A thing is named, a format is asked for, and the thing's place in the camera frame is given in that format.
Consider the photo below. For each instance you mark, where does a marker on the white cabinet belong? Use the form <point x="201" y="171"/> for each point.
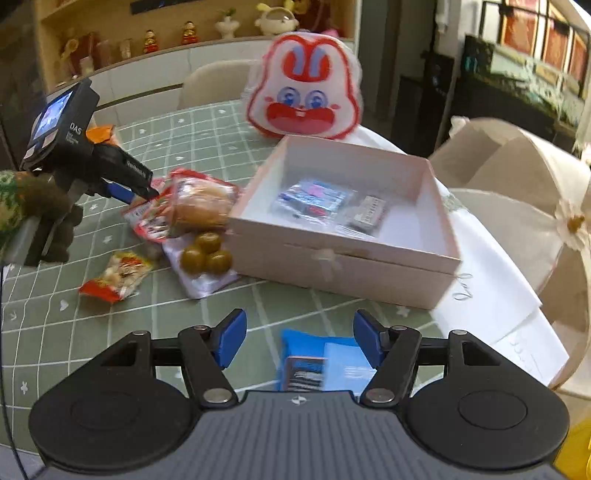
<point x="184" y="64"/>

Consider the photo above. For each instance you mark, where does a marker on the green grid tablecloth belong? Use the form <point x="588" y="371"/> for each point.
<point x="207" y="134"/>

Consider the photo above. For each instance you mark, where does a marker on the white paper bag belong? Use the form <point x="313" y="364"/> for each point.
<point x="485" y="277"/>

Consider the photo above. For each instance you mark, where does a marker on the person's left forearm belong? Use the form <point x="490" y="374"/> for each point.
<point x="14" y="207"/>

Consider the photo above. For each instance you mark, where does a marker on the black sideboard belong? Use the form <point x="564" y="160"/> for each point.
<point x="498" y="106"/>

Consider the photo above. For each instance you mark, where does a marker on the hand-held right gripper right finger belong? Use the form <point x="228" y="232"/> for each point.
<point x="367" y="339"/>

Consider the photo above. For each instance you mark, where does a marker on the beige chair with flower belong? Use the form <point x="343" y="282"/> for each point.
<point x="521" y="221"/>

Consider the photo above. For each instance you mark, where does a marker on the pink cardboard box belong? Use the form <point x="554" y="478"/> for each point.
<point x="346" y="272"/>

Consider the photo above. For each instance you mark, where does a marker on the orange tissue box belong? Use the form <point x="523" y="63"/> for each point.
<point x="99" y="134"/>

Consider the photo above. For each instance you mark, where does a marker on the red chicken leg packet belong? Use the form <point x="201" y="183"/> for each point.
<point x="203" y="207"/>

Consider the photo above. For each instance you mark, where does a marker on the small clear red snack packet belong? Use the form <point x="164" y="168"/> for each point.
<point x="117" y="277"/>

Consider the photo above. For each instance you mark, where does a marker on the clear green plum packet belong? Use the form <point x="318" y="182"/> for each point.
<point x="203" y="258"/>

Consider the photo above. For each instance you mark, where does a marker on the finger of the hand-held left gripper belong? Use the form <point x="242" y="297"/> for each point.
<point x="121" y="193"/>
<point x="131" y="171"/>

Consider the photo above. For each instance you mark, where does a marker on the small grey snack packet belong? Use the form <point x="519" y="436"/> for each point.
<point x="368" y="212"/>

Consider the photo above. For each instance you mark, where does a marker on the rabbit face bag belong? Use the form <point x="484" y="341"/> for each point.
<point x="300" y="92"/>

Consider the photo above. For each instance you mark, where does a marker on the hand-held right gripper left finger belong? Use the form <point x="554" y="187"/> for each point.
<point x="228" y="339"/>

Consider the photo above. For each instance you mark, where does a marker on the silver blue snack packet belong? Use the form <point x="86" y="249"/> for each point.
<point x="309" y="199"/>

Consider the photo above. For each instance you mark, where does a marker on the yellow object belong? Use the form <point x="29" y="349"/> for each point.
<point x="577" y="457"/>

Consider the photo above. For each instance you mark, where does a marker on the dark blue snack packet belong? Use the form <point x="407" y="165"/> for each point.
<point x="300" y="369"/>

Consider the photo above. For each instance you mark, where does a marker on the white fabric flower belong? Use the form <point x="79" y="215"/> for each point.
<point x="571" y="224"/>

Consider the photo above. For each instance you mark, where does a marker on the wooden shelf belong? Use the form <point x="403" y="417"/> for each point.
<point x="115" y="18"/>

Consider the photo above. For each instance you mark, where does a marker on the red figurine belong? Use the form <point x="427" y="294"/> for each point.
<point x="189" y="32"/>
<point x="150" y="41"/>

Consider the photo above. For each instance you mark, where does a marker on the white vase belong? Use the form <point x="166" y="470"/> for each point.
<point x="227" y="25"/>

